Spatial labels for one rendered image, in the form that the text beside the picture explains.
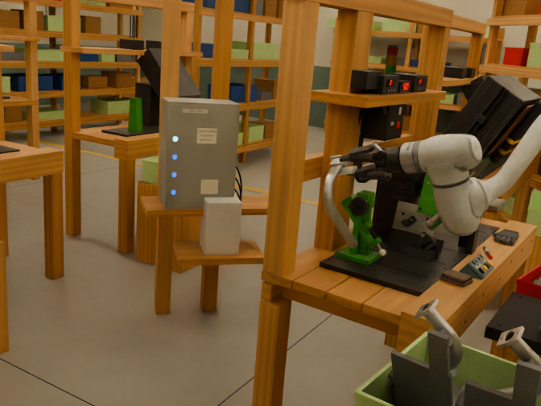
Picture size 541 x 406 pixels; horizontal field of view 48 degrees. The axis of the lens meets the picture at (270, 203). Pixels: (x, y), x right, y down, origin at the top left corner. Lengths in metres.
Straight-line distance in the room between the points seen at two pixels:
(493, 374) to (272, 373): 0.96
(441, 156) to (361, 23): 0.92
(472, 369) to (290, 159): 0.90
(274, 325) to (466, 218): 0.92
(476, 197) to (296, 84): 0.73
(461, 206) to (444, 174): 0.10
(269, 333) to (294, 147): 0.72
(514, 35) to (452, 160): 10.02
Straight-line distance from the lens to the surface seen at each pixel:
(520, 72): 6.14
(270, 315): 2.32
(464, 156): 1.65
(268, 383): 2.45
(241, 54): 8.24
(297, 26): 2.09
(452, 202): 1.71
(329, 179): 1.81
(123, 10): 10.73
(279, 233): 2.19
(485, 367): 1.76
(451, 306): 2.15
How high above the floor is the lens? 1.72
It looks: 15 degrees down
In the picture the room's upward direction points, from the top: 5 degrees clockwise
